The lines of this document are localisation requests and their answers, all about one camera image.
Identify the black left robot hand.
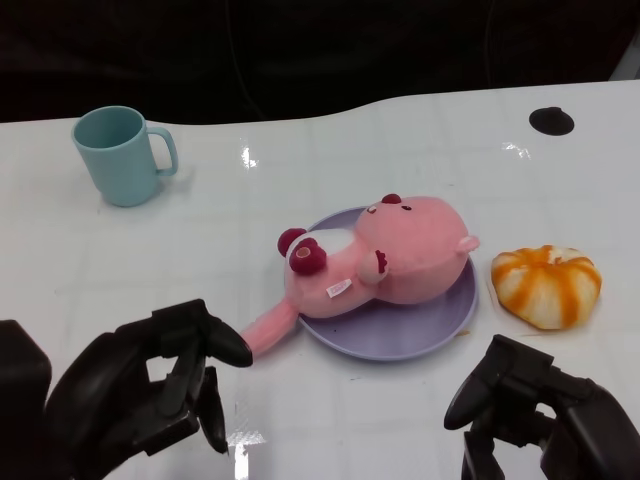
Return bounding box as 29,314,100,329
44,298,254,480

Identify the black round table grommet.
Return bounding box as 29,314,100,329
528,106,576,135

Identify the teal plastic mug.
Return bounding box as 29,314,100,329
71,105,180,208

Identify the pink plush beaver doll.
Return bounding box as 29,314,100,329
238,193,484,359

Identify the orange striped toy bun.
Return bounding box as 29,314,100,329
490,244,603,331

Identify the purple plastic plate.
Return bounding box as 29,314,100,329
297,206,480,362

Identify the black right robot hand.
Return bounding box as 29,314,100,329
443,334,640,480

